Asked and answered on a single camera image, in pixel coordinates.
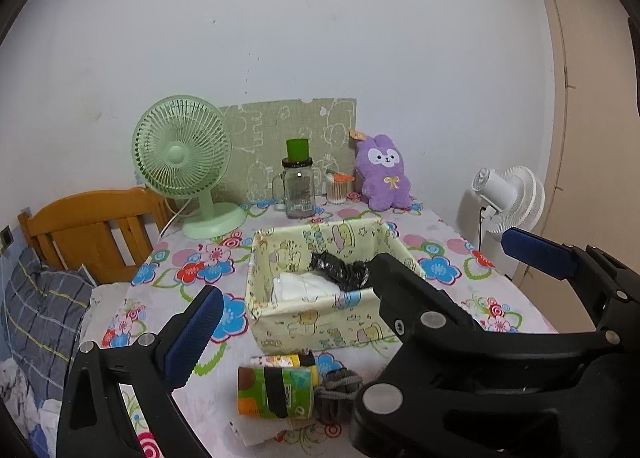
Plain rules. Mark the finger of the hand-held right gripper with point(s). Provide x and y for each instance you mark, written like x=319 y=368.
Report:
x=537 y=250
x=400 y=288

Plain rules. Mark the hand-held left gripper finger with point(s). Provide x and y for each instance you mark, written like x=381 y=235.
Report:
x=192 y=338

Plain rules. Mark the yellow cartoon fabric storage box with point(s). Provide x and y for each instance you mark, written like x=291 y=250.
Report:
x=300 y=323

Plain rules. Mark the wooden bed headboard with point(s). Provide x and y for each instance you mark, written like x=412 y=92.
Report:
x=85 y=228

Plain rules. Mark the white folded cloth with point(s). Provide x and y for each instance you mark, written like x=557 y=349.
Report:
x=300 y=285

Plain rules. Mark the crumpled white clothing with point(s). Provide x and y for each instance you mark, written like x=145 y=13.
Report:
x=50 y=415

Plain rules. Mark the white standing fan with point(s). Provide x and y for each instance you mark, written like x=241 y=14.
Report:
x=515 y=198

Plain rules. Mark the glass jar with green lid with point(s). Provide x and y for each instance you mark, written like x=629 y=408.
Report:
x=298 y=188

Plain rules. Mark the green desk fan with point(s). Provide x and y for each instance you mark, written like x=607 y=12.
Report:
x=177 y=153

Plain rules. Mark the grey plaid pillow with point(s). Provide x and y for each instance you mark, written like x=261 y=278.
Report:
x=40 y=318

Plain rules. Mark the dark wall socket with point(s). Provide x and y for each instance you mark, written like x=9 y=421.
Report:
x=6 y=237

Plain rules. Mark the grey sock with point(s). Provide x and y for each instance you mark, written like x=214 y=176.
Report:
x=337 y=395

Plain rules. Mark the purple plush bunny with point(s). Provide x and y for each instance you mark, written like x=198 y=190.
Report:
x=382 y=173

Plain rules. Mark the grey-green patterned board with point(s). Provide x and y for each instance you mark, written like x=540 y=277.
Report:
x=270 y=138

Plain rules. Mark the floral tablecloth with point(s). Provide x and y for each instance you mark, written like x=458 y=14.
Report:
x=200 y=268

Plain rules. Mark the blue printed bedsheet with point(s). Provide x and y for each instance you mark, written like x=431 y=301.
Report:
x=20 y=413

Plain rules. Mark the black crumpled cloth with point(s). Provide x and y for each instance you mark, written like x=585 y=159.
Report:
x=340 y=270

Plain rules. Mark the beige door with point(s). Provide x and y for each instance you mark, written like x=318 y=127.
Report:
x=595 y=138

